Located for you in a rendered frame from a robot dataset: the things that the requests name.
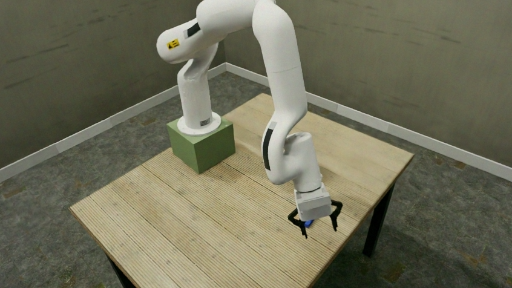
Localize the blue rectangular block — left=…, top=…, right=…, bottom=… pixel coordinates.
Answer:
left=304, top=220, right=314, bottom=228

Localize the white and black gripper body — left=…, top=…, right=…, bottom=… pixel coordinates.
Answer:
left=294, top=182, right=332, bottom=221

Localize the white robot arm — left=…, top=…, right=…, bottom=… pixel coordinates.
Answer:
left=157, top=0, right=332, bottom=211

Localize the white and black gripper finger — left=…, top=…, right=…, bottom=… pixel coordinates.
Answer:
left=329, top=200, right=343, bottom=232
left=287, top=208, right=308, bottom=239

